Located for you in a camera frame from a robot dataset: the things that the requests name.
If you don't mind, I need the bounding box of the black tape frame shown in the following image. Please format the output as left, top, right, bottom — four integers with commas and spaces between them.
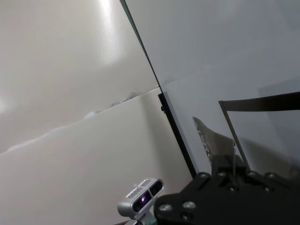
218, 91, 300, 172

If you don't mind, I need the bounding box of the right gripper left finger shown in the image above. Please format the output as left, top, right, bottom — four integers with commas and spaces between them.
195, 155, 234, 189

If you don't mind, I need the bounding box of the white glossy panel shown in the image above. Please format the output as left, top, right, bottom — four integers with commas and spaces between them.
0, 0, 160, 154

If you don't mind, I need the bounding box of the white matte panel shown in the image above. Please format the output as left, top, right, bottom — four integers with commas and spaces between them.
0, 88, 196, 225

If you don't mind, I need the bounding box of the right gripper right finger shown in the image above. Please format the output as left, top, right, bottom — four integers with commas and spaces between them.
235, 156, 282, 192

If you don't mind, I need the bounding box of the silver camera bracket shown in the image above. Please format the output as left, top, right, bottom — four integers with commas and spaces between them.
135, 208, 157, 225

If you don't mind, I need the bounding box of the silver depth camera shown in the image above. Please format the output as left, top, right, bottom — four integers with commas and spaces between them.
117, 177, 165, 221

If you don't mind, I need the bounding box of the black table edge frame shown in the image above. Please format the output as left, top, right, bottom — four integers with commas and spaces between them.
119, 0, 198, 179

